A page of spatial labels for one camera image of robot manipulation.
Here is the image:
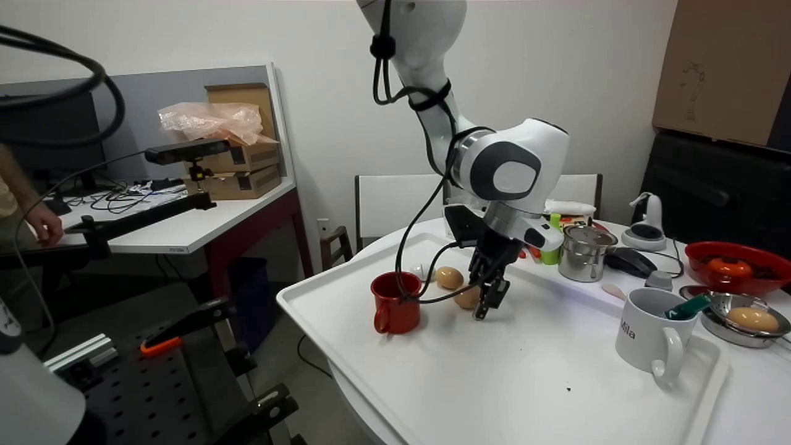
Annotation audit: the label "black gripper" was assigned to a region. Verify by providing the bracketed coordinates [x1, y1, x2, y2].
[444, 202, 530, 325]

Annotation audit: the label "brown egg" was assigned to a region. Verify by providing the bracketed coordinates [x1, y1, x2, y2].
[453, 282, 484, 315]
[432, 264, 465, 291]

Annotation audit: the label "person's bare forearm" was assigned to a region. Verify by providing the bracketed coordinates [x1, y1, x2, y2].
[0, 143, 39, 209]

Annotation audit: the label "red enamel cup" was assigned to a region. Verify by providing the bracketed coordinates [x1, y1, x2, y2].
[369, 269, 425, 336]

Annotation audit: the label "beige egg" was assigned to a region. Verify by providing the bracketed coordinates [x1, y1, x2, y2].
[724, 304, 781, 336]

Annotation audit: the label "person's bare hand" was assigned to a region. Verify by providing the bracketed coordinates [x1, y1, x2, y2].
[22, 200, 67, 248]

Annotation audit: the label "green plastic bottle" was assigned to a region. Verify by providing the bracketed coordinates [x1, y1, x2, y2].
[540, 211, 570, 267]

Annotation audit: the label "large white plastic tray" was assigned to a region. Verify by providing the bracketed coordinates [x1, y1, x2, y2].
[275, 230, 731, 445]

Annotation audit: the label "white plastic packet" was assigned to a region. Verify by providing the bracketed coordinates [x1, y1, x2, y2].
[546, 198, 598, 220]

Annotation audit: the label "white backed chair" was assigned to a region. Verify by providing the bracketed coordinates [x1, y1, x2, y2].
[353, 172, 453, 249]
[567, 172, 605, 211]

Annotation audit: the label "small beige pad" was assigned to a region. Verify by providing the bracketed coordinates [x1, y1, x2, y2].
[598, 280, 631, 303]

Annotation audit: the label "black computer mouse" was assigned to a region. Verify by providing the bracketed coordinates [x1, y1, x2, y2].
[604, 245, 661, 280]

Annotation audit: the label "dark folding step stool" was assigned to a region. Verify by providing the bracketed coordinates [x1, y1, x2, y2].
[319, 222, 356, 269]

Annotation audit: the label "white ceramic mug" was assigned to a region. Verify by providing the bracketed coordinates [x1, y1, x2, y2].
[614, 287, 702, 392]

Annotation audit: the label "white desk gadget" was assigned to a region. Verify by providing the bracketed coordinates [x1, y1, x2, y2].
[620, 191, 675, 256]

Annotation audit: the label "teal plastic spoon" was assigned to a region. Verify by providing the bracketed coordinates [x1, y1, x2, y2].
[662, 294, 712, 322]

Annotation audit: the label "red plastic bowl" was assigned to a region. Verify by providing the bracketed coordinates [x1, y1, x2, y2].
[682, 240, 791, 296]

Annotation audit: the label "dark blue bin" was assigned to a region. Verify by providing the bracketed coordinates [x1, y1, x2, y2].
[226, 256, 279, 353]

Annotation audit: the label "black lever clamp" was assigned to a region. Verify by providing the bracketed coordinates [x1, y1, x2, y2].
[232, 382, 305, 440]

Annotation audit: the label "orange toy fruit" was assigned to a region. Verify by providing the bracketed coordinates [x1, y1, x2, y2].
[706, 256, 756, 282]

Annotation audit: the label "black cabinet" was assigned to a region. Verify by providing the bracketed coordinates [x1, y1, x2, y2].
[640, 132, 791, 263]

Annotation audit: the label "flat cardboard box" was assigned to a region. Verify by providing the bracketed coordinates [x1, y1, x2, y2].
[183, 136, 287, 202]

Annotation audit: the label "tall cardboard box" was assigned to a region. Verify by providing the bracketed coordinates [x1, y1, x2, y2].
[204, 81, 283, 146]

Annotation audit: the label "pink plastic bag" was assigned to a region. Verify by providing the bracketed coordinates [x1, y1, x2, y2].
[157, 99, 268, 149]

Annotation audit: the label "large cardboard panel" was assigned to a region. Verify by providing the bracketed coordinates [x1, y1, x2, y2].
[652, 0, 791, 153]

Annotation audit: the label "black metal bar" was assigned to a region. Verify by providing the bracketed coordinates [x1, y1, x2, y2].
[60, 191, 219, 249]

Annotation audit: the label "black perforated breadboard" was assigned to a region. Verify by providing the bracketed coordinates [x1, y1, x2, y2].
[57, 345, 305, 445]

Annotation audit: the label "grey desk partition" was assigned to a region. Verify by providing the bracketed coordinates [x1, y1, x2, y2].
[0, 63, 287, 189]

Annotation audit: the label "aluminium extrusion bar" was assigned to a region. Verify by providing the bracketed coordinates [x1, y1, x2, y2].
[43, 332, 120, 377]

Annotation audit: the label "black computer monitor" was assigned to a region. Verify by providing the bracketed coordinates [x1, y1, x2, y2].
[0, 92, 110, 196]

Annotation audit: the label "white cone shaped cover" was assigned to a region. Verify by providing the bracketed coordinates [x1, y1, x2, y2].
[0, 299, 89, 445]

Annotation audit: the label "white desk red frame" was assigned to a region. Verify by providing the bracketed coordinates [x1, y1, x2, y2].
[47, 177, 317, 304]

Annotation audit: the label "black clamp orange handle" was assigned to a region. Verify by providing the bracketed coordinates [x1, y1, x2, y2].
[135, 294, 237, 363]

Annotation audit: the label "black stereo camera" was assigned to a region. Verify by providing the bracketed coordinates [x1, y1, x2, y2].
[144, 139, 232, 169]

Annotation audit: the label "tangled desk cables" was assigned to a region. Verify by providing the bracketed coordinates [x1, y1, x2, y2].
[83, 177, 188, 214]

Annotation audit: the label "thick black cable hose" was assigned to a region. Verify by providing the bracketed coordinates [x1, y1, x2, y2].
[0, 22, 130, 153]

